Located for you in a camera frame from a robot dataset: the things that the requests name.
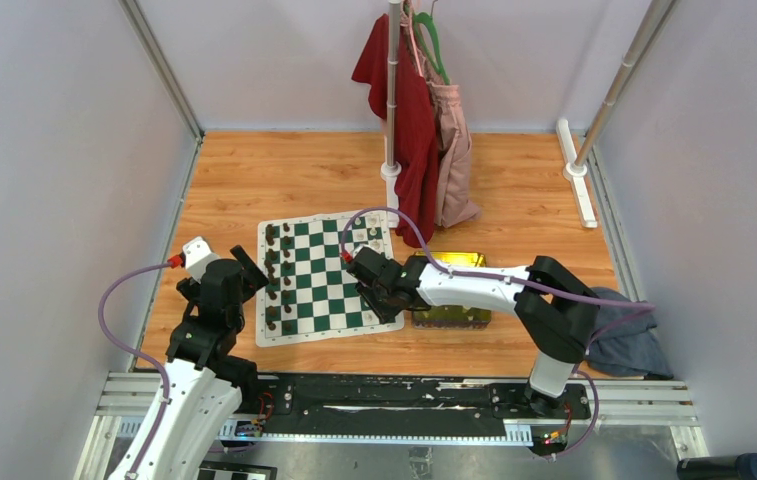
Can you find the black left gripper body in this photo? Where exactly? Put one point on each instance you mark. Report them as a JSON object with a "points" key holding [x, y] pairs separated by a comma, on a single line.
{"points": [[253, 281]]}

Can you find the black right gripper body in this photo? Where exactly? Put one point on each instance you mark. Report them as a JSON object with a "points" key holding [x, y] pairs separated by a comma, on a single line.
{"points": [[378, 299]]}

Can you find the green white chess board mat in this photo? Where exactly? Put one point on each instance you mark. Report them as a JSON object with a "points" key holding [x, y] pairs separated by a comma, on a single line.
{"points": [[310, 296]]}

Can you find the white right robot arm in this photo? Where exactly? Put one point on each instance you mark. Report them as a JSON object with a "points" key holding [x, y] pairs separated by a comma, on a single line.
{"points": [[557, 310]]}

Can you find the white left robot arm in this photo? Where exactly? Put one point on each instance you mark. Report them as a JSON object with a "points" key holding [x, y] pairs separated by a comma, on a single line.
{"points": [[201, 383]]}

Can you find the yellow tray of white pieces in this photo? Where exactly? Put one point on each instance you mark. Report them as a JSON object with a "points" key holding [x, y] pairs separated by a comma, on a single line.
{"points": [[454, 317]]}

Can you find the pink hanging garment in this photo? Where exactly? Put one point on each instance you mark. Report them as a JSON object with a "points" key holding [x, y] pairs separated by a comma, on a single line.
{"points": [[454, 142]]}

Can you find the white clothes rack pole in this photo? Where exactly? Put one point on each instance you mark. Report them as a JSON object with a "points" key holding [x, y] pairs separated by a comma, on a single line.
{"points": [[390, 170]]}

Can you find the red hanging garment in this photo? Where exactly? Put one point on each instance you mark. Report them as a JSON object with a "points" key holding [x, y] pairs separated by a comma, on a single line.
{"points": [[415, 143]]}

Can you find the white rack foot right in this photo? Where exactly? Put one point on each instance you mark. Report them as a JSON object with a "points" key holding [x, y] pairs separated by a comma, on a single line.
{"points": [[576, 175]]}

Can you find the grey cloth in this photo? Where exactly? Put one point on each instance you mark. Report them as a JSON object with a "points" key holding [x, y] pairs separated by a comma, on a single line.
{"points": [[624, 343]]}

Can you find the green clothes hanger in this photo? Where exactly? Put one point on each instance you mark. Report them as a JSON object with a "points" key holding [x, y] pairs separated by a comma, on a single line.
{"points": [[426, 33]]}

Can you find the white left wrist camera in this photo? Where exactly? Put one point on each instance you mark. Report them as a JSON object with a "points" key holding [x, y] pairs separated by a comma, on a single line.
{"points": [[198, 254]]}

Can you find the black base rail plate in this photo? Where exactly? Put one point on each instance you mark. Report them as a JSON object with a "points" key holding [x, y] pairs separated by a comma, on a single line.
{"points": [[359, 405]]}

